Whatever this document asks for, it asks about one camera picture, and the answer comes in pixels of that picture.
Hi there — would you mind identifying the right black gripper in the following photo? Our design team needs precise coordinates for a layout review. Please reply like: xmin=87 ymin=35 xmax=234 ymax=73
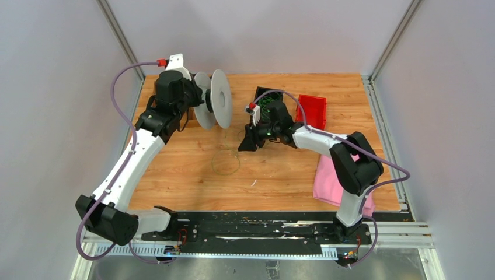
xmin=239 ymin=118 xmax=281 ymax=152

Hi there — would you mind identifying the grey filament spool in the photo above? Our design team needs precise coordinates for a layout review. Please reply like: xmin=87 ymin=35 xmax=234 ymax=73
xmin=193 ymin=69 xmax=233 ymax=130

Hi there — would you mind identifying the green wire coil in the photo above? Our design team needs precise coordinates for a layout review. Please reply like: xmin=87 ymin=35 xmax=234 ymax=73
xmin=211 ymin=129 xmax=246 ymax=176

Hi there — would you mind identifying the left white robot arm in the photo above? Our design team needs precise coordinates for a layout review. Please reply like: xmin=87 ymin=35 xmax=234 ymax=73
xmin=75 ymin=70 xmax=211 ymax=246

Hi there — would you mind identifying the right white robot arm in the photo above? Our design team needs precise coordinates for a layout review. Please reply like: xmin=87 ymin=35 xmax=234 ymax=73
xmin=238 ymin=101 xmax=384 ymax=243

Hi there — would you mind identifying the wooden compartment tray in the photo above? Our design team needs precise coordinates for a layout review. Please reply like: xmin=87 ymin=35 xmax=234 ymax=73
xmin=151 ymin=75 xmax=158 ymax=96

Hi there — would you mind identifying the black plastic bin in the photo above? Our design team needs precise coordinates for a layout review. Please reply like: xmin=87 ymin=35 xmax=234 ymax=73
xmin=254 ymin=86 xmax=283 ymax=113

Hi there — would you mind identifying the red plastic bin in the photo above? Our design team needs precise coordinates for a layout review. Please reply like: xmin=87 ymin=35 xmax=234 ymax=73
xmin=298 ymin=94 xmax=327 ymax=130

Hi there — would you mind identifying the pink cloth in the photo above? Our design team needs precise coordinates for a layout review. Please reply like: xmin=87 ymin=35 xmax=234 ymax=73
xmin=312 ymin=154 xmax=376 ymax=217

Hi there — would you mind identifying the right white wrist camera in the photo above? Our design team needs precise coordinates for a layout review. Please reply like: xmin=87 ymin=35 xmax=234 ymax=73
xmin=245 ymin=103 xmax=261 ymax=126

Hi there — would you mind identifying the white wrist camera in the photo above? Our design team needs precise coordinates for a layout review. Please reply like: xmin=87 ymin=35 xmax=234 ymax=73
xmin=245 ymin=103 xmax=261 ymax=126
xmin=165 ymin=53 xmax=193 ymax=81

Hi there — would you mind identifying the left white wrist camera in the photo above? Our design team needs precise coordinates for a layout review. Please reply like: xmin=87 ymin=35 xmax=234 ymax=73
xmin=165 ymin=53 xmax=193 ymax=81

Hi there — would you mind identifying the green wire in black bin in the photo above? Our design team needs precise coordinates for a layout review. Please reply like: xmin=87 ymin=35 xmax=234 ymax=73
xmin=258 ymin=92 xmax=283 ymax=113

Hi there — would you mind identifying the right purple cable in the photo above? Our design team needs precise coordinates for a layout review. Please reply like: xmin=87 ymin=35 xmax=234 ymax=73
xmin=248 ymin=89 xmax=411 ymax=268

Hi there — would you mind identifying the aluminium frame rail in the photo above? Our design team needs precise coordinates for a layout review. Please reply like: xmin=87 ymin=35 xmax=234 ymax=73
xmin=362 ymin=0 xmax=445 ymax=279
xmin=71 ymin=1 xmax=149 ymax=279

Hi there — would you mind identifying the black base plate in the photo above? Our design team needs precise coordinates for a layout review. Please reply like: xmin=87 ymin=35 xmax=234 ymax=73
xmin=138 ymin=211 xmax=372 ymax=257

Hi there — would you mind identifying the right aluminium frame rail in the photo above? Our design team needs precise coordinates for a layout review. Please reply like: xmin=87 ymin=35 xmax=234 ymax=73
xmin=362 ymin=0 xmax=445 ymax=279

